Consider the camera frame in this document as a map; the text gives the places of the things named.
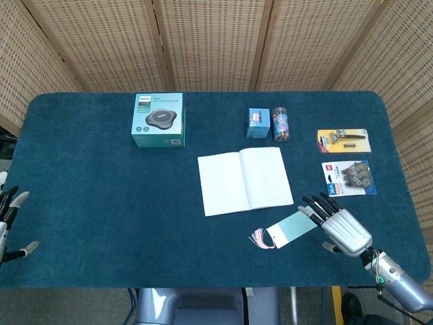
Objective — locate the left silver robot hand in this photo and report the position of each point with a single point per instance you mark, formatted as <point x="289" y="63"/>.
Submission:
<point x="3" y="227"/>

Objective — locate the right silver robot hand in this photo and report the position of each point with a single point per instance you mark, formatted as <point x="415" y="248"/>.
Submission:
<point x="345" y="230"/>

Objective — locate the pale blue bookmark pink tassel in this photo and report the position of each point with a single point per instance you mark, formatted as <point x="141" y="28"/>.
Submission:
<point x="291" y="228"/>

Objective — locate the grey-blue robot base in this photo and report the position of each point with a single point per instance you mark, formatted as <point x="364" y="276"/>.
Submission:
<point x="203" y="304"/>

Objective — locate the open white lined notebook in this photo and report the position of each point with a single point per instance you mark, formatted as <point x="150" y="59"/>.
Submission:
<point x="236" y="183"/>

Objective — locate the blue correction tape pack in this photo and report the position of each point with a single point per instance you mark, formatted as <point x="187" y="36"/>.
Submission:
<point x="348" y="177"/>

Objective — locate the yellow upright bar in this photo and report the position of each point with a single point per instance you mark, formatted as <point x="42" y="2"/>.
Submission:
<point x="337" y="304"/>

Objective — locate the black rounded floor object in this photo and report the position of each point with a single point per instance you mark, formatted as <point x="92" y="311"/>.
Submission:
<point x="352" y="306"/>

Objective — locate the yellow razor blister pack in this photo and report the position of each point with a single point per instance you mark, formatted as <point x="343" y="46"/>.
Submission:
<point x="343" y="142"/>

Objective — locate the silver metal table leg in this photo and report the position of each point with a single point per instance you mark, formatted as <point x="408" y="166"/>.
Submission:
<point x="294" y="304"/>

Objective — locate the dark teal table cloth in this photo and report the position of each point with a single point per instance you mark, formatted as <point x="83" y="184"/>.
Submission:
<point x="101" y="203"/>

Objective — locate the clear snack jar blue label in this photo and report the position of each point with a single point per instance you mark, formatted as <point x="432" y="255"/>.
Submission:
<point x="280" y="123"/>

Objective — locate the small light blue box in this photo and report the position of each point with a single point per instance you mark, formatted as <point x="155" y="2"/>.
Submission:
<point x="257" y="123"/>

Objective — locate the teal speaker product box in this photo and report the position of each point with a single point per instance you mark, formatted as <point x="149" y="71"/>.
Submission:
<point x="157" y="118"/>

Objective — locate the woven bamboo folding screen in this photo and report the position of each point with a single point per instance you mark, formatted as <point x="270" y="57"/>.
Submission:
<point x="216" y="44"/>

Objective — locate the dark metal frame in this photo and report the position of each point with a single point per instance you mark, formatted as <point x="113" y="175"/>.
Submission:
<point x="6" y="142"/>

